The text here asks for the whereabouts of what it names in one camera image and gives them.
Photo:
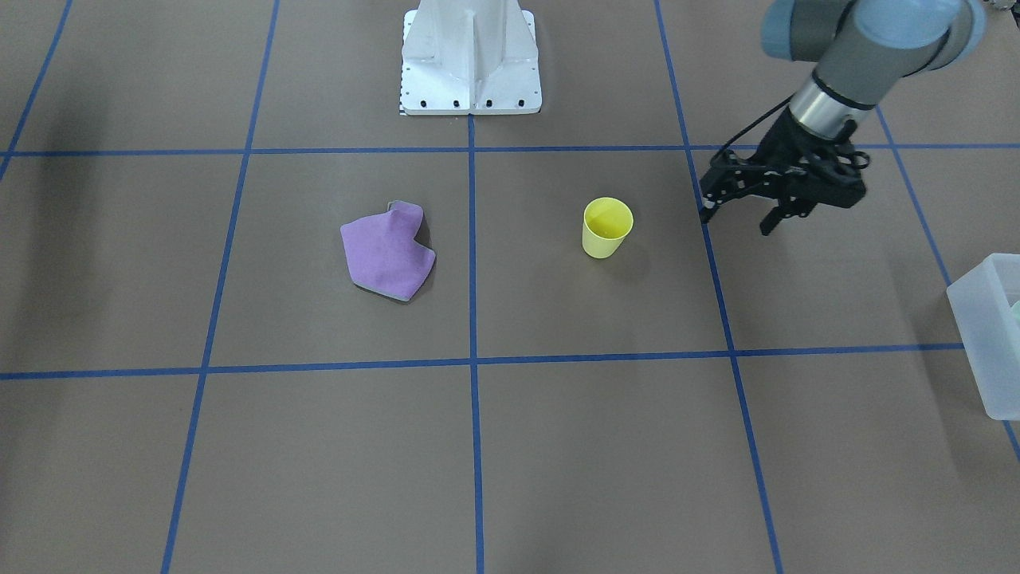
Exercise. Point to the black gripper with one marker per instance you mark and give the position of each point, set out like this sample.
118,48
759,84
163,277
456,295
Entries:
783,142

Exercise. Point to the yellow plastic cup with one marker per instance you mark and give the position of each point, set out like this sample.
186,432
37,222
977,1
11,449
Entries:
607,223

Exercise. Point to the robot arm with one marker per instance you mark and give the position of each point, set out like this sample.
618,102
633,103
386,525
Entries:
859,51

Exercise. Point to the translucent plastic storage box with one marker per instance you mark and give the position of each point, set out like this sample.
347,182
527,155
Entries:
984,301

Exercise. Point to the purple cloth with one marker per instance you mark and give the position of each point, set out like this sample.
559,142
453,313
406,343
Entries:
383,253

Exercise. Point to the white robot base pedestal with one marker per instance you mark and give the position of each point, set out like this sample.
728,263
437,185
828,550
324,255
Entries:
469,57

